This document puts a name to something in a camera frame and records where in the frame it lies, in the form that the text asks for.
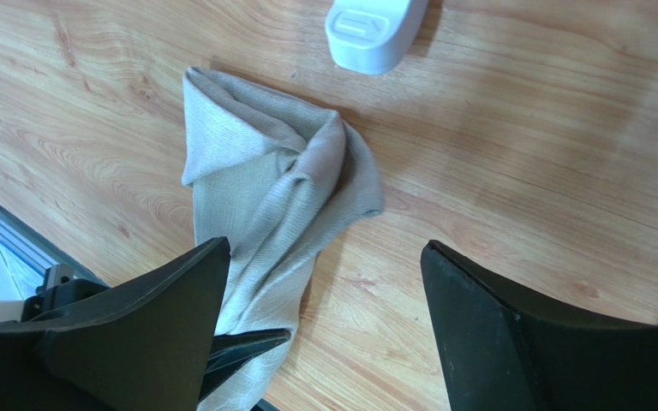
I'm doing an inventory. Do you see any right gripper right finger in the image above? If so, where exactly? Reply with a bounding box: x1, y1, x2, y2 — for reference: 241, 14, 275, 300
420, 240, 658, 410

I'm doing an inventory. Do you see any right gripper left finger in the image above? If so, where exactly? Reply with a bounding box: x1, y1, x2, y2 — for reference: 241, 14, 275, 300
0, 236, 232, 411

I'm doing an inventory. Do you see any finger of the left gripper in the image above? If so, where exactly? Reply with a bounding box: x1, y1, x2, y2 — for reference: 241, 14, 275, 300
199, 329, 290, 402

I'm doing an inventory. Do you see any beige cloth napkin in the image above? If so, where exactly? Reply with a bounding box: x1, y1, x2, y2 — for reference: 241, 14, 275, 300
180, 66, 386, 411

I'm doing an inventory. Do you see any left white rack foot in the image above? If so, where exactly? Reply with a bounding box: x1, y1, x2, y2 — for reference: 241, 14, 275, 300
324, 0, 429, 75

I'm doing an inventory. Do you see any aluminium frame rail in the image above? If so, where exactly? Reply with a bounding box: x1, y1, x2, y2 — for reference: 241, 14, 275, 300
0, 206, 105, 300

